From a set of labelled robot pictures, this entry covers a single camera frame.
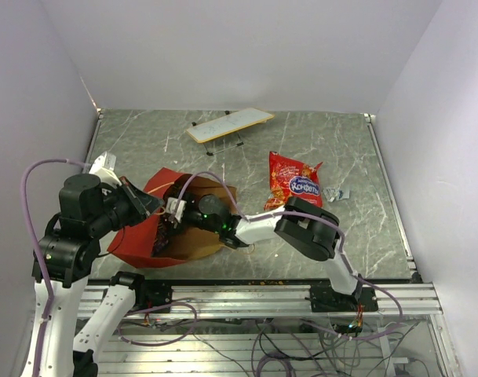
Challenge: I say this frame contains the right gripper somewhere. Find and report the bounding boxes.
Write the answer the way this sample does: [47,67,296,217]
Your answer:
[162,190,221,234]

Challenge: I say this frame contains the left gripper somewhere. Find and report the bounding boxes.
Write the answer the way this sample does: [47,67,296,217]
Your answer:
[89,174,165,236]

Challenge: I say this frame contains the red and brown paper bag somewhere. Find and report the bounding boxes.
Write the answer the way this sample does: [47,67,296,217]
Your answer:
[107,167,236,269]

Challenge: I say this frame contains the red candy bag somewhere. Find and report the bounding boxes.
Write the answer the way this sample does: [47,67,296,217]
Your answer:
[264,152,323,210]

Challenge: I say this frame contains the small white blue wrapper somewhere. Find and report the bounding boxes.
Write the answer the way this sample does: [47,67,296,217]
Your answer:
[323,187,350,203]

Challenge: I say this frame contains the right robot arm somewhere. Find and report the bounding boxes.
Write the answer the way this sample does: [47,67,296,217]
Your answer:
[166,194,363,311]

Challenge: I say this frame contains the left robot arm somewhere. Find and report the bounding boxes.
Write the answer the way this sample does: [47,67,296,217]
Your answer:
[22,170,163,376]

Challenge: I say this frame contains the small whiteboard on stand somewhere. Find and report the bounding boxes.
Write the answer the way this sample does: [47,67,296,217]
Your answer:
[185,108,275,156]

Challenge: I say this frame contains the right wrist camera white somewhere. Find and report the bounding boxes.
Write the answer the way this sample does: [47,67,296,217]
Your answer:
[165,197,187,223]

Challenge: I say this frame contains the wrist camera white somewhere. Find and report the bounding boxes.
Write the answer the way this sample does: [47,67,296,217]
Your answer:
[88,152,122,188]
[165,197,187,223]

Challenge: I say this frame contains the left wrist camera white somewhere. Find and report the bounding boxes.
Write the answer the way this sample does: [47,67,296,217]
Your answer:
[88,152,122,188]

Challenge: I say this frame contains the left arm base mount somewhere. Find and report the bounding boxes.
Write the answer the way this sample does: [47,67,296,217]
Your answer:
[133,282,173,310]

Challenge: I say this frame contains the aluminium rail frame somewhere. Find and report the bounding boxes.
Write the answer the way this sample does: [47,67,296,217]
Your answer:
[75,278,460,376]

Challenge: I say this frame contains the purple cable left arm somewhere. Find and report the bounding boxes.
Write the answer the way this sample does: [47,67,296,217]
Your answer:
[20,157,200,377]

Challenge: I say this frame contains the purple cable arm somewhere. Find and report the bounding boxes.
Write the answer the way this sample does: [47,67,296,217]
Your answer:
[177,170,404,342]
[20,157,200,377]

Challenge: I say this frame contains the loose cables under frame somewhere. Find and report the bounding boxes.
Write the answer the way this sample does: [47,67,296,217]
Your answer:
[116,296,416,377]

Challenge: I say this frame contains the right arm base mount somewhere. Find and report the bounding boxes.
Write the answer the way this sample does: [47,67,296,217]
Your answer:
[305,285,378,313]

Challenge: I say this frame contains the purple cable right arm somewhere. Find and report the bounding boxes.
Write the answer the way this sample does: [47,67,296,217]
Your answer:
[177,170,404,342]

